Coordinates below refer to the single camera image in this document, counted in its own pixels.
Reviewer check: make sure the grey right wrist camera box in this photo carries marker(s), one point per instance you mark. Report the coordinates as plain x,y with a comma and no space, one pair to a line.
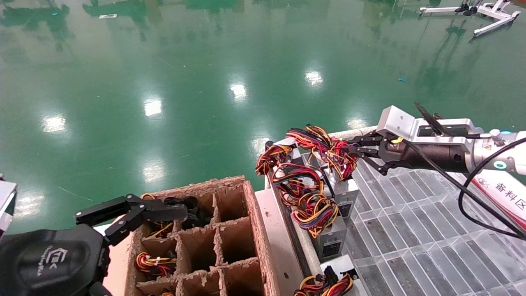
394,121

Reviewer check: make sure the white frame pipe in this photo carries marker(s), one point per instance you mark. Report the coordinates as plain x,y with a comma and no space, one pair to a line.
306,246
353,132

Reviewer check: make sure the white sign with red border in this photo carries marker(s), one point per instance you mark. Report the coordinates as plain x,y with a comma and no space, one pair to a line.
505,193

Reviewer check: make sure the white metal floor stand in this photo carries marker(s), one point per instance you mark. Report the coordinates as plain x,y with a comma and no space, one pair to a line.
439,10

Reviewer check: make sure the brown cardboard divider box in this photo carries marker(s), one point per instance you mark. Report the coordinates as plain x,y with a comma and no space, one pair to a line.
259,230

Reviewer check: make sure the clear plastic divider tray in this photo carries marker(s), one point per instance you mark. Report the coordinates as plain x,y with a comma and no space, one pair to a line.
411,246

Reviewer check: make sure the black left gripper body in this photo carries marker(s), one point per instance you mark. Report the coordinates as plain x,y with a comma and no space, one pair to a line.
49,263

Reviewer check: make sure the white scrap on floor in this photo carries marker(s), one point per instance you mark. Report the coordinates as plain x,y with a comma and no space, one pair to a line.
107,16

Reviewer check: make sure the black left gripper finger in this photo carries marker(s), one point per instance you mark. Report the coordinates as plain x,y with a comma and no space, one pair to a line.
123,232
107,207

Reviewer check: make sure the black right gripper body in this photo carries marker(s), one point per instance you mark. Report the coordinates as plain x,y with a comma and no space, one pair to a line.
435,156

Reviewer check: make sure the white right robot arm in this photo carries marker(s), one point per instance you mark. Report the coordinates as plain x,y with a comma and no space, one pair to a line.
509,156

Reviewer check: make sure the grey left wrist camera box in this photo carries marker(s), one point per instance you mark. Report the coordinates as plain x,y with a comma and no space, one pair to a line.
6,201

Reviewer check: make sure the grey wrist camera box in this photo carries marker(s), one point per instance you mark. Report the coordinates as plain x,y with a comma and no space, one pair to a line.
394,121
6,201

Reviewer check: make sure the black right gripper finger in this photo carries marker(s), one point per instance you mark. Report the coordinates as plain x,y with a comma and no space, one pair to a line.
376,161
367,143

